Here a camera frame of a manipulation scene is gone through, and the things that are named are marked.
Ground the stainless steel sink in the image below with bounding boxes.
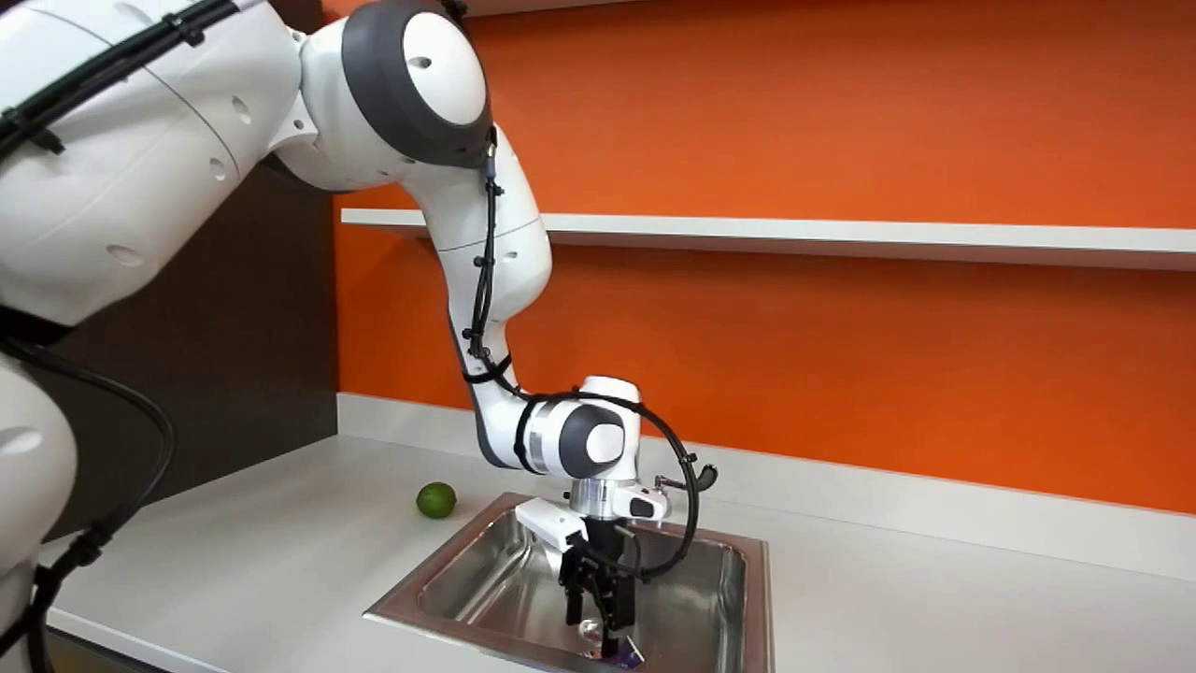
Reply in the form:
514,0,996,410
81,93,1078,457
363,489,776,673

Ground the black cable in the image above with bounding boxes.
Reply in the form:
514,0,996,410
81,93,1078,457
0,332,178,673
461,125,722,585
0,0,244,162

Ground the green lime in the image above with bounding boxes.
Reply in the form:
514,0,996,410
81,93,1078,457
416,478,461,523

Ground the white wall shelf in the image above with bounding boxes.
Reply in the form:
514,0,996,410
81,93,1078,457
338,207,1196,273

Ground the purple protein bar snack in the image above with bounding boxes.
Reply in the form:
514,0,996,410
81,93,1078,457
596,634,652,670

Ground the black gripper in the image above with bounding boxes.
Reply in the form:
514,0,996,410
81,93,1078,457
557,516,647,658

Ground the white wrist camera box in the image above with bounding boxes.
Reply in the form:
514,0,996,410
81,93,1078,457
514,498,591,554

